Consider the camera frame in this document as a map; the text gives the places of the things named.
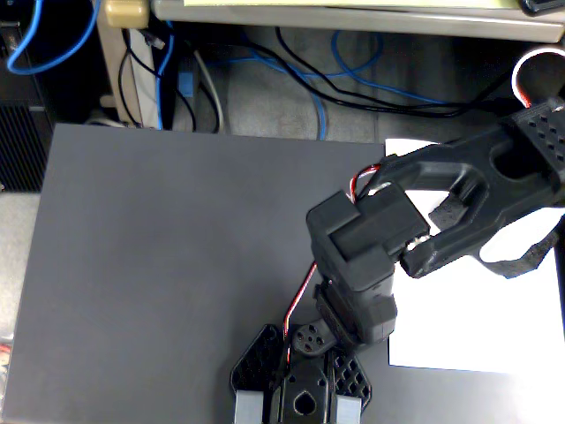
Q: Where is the dark grey board mat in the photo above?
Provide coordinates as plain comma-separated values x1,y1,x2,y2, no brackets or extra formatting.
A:
0,123,565,424

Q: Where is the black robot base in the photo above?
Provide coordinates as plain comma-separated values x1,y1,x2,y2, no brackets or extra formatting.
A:
229,323,374,424

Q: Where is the thin black cable at leg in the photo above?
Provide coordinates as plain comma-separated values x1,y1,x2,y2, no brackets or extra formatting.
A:
117,28,156,128

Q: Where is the blue plug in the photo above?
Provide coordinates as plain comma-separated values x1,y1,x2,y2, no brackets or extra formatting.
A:
177,72,196,99

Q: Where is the blue floor cable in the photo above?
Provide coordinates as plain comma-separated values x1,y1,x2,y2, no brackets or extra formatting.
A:
233,29,448,141

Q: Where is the grey desk edge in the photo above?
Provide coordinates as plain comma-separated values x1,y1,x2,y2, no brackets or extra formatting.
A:
152,0,565,44

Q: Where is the beige leg cap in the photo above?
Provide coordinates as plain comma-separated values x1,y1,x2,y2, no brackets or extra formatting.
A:
104,0,150,29

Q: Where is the black ribbed case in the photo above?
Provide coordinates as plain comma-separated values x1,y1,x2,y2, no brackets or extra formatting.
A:
0,103,49,194

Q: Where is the black floor cable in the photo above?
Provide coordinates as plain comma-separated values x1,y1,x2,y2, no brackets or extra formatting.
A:
275,26,531,119

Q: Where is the blue looped cable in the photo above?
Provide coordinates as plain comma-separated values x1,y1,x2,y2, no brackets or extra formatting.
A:
6,0,102,75

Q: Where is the red white shoulder servo cable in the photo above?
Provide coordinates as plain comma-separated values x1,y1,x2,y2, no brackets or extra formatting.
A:
282,261,319,368

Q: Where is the black object on desk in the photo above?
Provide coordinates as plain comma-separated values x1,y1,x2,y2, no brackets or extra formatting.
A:
518,0,565,17

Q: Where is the red white wrist servo cable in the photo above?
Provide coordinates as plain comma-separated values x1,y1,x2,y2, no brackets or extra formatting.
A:
510,46,565,110

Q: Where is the blue cable along leg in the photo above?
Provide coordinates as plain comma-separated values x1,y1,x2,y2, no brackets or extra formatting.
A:
154,19,177,130

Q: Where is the white paper sheet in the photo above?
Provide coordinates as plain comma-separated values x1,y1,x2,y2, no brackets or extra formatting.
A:
385,138,565,375

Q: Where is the grey base clamp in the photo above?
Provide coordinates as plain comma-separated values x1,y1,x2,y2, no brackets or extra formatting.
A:
335,395,361,424
233,390,266,424

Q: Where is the beige desk leg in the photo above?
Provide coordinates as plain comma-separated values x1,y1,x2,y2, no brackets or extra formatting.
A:
96,19,162,130

